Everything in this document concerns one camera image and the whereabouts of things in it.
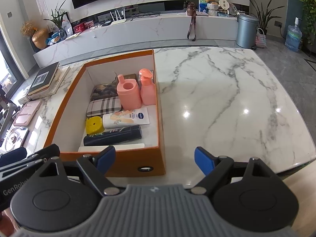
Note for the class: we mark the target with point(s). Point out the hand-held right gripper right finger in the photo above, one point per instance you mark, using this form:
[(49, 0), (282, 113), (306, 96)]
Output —
[(204, 160)]

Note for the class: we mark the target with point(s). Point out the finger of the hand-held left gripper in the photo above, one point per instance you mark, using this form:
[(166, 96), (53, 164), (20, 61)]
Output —
[(12, 156), (47, 151)]

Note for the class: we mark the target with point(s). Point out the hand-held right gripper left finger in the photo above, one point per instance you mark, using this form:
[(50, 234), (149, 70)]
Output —
[(106, 158)]

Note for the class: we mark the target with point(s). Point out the orange cardboard box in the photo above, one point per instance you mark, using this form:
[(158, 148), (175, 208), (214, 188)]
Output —
[(113, 163)]

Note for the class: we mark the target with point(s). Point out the dark blue bottle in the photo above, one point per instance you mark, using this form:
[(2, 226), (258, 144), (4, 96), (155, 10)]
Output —
[(113, 135)]

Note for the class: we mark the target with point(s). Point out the yellow tape measure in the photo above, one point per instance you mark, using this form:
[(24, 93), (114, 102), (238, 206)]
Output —
[(94, 126)]

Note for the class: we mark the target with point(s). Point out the white cream tube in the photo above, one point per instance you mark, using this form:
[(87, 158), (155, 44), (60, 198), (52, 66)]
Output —
[(123, 118)]

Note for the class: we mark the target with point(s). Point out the plaid glasses case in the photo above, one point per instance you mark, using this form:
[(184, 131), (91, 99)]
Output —
[(103, 106)]

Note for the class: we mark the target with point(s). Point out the pink spouted container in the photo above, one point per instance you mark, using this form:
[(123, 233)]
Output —
[(129, 95)]

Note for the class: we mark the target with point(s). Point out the pink pump bottle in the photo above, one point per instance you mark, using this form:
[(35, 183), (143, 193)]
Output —
[(148, 91)]

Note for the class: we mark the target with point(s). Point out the brown cardboard box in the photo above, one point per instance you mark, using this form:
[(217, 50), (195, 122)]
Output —
[(130, 76)]

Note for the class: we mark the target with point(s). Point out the pink compartment case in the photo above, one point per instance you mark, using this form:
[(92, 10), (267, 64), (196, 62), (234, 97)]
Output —
[(27, 112)]

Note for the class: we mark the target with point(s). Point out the black chair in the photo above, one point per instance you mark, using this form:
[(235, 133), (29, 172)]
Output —
[(7, 108)]

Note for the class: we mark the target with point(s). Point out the white flat device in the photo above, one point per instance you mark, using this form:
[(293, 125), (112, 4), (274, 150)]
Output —
[(24, 99)]

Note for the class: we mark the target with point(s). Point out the stack of pale books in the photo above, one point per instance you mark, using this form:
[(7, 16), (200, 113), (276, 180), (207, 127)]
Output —
[(56, 84)]

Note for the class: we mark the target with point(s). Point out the black hardcover book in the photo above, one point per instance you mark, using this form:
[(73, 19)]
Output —
[(43, 79)]

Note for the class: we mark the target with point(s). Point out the blue snack packets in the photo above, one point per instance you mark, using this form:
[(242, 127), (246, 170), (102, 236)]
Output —
[(53, 39)]

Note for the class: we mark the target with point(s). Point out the golden vase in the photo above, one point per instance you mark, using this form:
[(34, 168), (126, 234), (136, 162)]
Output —
[(40, 39)]

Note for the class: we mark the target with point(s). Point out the dried flower bunch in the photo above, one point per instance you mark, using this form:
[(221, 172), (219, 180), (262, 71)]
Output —
[(28, 28)]

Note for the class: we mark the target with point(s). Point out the red gift box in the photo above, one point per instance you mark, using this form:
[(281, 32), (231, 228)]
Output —
[(88, 25), (79, 27)]

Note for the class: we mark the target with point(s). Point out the green plant in glass vase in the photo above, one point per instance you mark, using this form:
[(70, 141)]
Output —
[(59, 22)]

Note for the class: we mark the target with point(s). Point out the woven checked bag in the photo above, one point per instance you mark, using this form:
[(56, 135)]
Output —
[(261, 39)]

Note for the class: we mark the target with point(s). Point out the grey trash can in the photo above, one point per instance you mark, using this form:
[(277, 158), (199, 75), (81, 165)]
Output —
[(246, 33)]

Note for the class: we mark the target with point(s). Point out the black set-top box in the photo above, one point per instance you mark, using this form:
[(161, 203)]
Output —
[(106, 24)]

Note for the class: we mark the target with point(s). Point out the white marble tv console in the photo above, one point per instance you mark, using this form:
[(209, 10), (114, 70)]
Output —
[(153, 30)]

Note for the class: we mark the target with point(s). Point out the white router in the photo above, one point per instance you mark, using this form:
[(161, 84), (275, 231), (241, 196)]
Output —
[(118, 21)]

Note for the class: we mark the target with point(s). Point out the brown bottle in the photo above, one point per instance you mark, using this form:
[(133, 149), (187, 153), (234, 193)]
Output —
[(191, 9)]

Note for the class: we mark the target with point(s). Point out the blue water jug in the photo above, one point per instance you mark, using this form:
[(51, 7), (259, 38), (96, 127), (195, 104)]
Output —
[(293, 37)]

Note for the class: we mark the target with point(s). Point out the decorative plate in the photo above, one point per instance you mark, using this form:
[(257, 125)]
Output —
[(233, 9)]

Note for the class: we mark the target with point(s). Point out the green and blue painting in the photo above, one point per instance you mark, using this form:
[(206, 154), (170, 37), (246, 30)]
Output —
[(202, 6)]

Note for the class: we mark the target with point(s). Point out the snake plant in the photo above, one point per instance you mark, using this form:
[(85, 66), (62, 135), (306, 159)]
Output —
[(265, 14)]

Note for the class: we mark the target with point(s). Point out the white round fan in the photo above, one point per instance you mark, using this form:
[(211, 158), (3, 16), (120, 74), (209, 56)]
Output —
[(223, 3)]

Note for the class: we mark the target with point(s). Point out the hanging ivy plant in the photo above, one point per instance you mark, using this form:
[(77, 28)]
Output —
[(308, 9)]

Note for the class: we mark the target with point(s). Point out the dark sliding door frame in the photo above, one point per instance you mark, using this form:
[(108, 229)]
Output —
[(13, 65)]

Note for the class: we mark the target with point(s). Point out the grey wall switch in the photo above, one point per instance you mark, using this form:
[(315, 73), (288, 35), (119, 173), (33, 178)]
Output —
[(9, 14)]

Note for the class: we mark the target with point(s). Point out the dark wall socket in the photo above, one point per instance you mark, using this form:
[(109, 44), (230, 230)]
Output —
[(278, 24)]

